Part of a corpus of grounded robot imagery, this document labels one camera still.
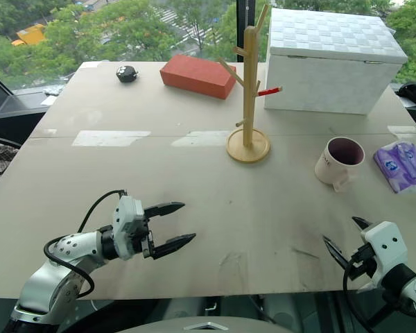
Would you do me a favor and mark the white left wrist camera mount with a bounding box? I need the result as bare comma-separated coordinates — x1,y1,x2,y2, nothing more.
111,195,147,262

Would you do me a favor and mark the purple tissue pack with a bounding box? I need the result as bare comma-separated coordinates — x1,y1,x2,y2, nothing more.
373,139,416,196

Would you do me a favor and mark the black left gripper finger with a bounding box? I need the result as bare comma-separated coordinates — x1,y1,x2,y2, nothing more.
149,232,198,261
144,201,187,221

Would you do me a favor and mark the yellow truck outside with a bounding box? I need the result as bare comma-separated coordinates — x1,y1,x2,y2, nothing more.
10,23,47,47

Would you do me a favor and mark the patterned dark cloth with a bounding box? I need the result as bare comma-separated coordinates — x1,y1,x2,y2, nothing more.
0,136,22,189

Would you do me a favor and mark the wooden mug tree stand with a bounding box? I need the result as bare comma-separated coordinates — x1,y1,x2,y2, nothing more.
218,3,284,164

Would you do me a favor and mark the cream mug with purple inside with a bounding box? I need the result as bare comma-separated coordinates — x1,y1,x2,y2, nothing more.
314,136,366,193

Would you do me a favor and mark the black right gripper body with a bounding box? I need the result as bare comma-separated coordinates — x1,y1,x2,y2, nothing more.
348,242,379,279

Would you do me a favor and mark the white checkered lidded box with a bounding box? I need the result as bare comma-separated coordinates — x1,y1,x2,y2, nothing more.
263,7,408,117

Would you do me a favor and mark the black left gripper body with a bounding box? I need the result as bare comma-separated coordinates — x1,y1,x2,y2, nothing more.
131,207,157,260

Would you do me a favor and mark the black window sill ledge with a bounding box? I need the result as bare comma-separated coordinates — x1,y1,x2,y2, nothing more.
0,67,50,123

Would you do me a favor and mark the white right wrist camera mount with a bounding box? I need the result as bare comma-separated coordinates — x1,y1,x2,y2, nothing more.
361,221,408,289

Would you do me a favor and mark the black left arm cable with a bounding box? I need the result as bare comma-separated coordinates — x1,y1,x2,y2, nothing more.
43,189,129,299

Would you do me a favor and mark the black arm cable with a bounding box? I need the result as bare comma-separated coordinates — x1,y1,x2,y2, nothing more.
43,189,129,299
343,252,416,333

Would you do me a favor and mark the red brick block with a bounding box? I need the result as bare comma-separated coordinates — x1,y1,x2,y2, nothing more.
159,54,238,101

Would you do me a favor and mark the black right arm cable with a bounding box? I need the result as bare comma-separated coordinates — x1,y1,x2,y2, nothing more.
343,252,416,333

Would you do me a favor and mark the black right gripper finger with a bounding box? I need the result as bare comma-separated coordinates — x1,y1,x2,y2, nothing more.
322,235,352,271
352,216,371,241

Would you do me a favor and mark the red cylindrical handle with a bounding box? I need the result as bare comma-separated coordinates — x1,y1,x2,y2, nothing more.
258,86,284,97

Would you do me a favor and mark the black round spotted object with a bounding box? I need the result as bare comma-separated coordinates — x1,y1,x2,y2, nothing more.
116,65,140,84

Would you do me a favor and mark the black window frame post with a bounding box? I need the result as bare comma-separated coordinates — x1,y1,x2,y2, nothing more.
235,0,258,64

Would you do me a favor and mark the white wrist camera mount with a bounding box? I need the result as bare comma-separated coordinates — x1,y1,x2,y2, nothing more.
361,221,408,289
111,195,147,262

